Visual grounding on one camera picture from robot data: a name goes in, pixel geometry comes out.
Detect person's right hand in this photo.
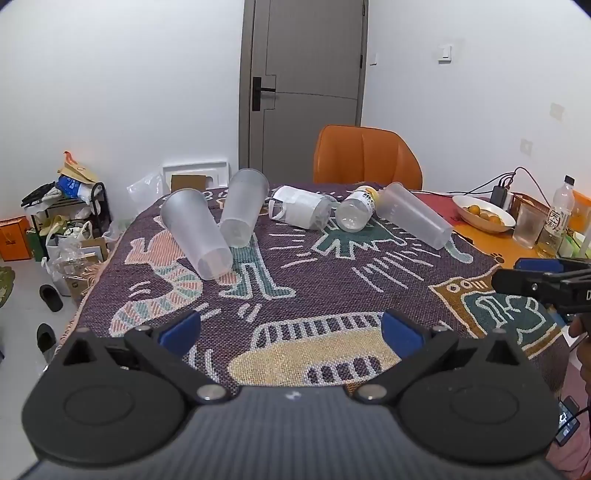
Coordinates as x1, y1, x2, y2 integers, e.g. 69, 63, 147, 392
568, 318, 591, 370

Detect pink clothing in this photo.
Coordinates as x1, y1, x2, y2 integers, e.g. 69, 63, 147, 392
546, 355, 591, 480

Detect clear drinking glass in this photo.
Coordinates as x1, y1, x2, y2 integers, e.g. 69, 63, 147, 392
512, 203, 546, 250

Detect white sleeved plastic cup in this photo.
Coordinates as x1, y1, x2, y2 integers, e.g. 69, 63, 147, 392
268, 185, 341, 230

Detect frosted plastic cup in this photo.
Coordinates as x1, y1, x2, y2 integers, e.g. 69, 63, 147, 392
219, 168, 270, 248
160, 188, 234, 281

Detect white oval bowl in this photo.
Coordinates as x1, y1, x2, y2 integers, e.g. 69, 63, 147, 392
451, 194, 517, 233

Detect printed woven blanket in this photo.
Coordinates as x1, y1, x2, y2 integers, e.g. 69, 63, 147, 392
54, 182, 571, 403

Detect orange woven basket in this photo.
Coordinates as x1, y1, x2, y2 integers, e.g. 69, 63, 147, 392
509, 191, 551, 220

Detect clear plastic bottle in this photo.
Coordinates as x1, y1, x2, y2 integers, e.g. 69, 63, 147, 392
537, 175, 576, 258

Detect dark slipper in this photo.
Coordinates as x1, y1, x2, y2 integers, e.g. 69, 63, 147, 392
39, 284, 64, 313
35, 322, 58, 366

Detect orange gift box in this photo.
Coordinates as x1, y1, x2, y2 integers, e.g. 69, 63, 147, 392
0, 215, 33, 262

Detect green floor mat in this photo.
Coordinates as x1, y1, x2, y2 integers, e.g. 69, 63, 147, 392
0, 265, 16, 306

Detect white foam tray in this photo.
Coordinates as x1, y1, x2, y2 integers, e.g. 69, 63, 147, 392
162, 159, 230, 193

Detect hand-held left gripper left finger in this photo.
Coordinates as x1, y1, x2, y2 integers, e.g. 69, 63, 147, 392
60, 310, 229, 406

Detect tall narrow frosted cup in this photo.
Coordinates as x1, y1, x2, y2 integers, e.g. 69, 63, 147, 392
377, 182, 456, 250

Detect brown cardboard piece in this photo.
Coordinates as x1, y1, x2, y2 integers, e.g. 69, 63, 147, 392
170, 174, 208, 191

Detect bottle with yellow cap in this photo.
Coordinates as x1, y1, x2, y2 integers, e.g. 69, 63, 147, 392
335, 185, 380, 233

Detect black door handle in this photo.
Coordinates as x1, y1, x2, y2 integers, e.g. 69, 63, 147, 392
252, 77, 277, 112

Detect oranges in bowl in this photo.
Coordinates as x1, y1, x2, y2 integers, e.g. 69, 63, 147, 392
465, 205, 504, 226

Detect grey door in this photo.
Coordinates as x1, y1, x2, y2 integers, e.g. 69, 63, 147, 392
239, 0, 370, 186

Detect black metal rack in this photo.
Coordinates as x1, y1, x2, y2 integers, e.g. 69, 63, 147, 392
20, 182, 112, 243

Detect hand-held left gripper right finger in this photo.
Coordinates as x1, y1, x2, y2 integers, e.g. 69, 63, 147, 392
355, 310, 525, 406

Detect black power adapter with cables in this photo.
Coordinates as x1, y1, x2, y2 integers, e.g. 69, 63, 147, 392
455, 167, 553, 206

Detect red table mat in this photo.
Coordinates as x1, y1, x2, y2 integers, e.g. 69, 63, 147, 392
410, 191, 463, 228

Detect orange chair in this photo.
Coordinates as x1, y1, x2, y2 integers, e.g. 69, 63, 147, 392
312, 124, 424, 190

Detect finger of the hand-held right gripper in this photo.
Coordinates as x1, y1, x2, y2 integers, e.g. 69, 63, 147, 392
491, 268, 560, 297
514, 257, 591, 277

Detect clear plastic bag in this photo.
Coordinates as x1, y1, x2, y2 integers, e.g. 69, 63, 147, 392
126, 172, 166, 217

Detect smartphone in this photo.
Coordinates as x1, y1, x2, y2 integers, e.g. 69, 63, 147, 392
553, 395, 581, 447

